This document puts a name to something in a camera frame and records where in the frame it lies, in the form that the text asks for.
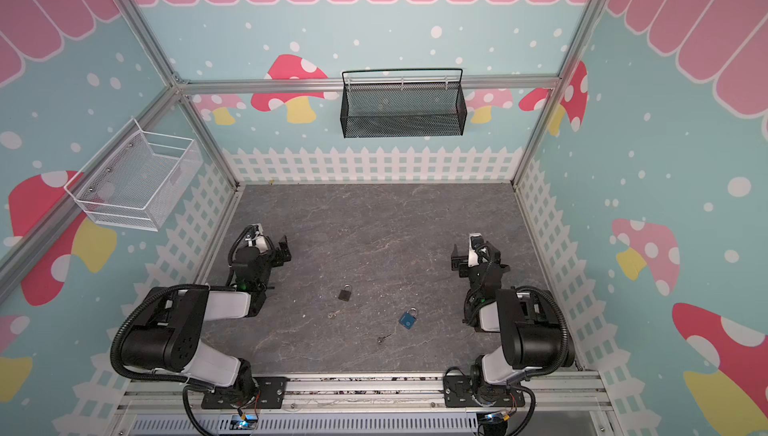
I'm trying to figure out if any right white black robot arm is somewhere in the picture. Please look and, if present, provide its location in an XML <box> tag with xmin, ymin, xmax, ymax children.
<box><xmin>443</xmin><ymin>233</ymin><xmax>576</xmax><ymax>410</ymax></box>

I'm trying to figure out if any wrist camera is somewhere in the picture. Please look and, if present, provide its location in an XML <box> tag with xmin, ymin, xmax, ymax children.
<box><xmin>245</xmin><ymin>224</ymin><xmax>269</xmax><ymax>253</ymax></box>
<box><xmin>469</xmin><ymin>233</ymin><xmax>485</xmax><ymax>252</ymax></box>

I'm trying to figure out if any blue padlock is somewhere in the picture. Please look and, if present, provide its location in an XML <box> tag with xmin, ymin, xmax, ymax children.
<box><xmin>398</xmin><ymin>308</ymin><xmax>419</xmax><ymax>330</ymax></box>

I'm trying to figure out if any white vented cable duct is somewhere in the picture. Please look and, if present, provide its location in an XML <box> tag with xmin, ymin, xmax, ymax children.
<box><xmin>128</xmin><ymin>414</ymin><xmax>481</xmax><ymax>436</ymax></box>

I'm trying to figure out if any black mesh wall basket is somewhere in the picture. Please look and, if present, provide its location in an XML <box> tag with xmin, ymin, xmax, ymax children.
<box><xmin>340</xmin><ymin>68</ymin><xmax>468</xmax><ymax>139</ymax></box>

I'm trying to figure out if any dark grey padlock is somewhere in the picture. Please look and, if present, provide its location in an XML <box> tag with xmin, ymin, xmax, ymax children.
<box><xmin>338</xmin><ymin>285</ymin><xmax>352</xmax><ymax>302</ymax></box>

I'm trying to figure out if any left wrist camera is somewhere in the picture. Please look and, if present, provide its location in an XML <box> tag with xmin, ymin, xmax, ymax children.
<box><xmin>245</xmin><ymin>224</ymin><xmax>269</xmax><ymax>253</ymax></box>

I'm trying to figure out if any white mesh wall basket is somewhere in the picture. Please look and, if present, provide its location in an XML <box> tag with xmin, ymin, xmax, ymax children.
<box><xmin>64</xmin><ymin>120</ymin><xmax>203</xmax><ymax>232</ymax></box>

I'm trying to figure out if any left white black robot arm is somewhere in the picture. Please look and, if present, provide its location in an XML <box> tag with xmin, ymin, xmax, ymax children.
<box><xmin>110</xmin><ymin>226</ymin><xmax>292</xmax><ymax>409</ymax></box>

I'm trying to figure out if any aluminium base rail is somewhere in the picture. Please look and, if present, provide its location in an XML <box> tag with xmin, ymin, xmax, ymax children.
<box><xmin>106</xmin><ymin>371</ymin><xmax>623</xmax><ymax>435</ymax></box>

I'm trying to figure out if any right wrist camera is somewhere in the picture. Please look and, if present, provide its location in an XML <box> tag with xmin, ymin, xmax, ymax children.
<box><xmin>469</xmin><ymin>233</ymin><xmax>485</xmax><ymax>252</ymax></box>

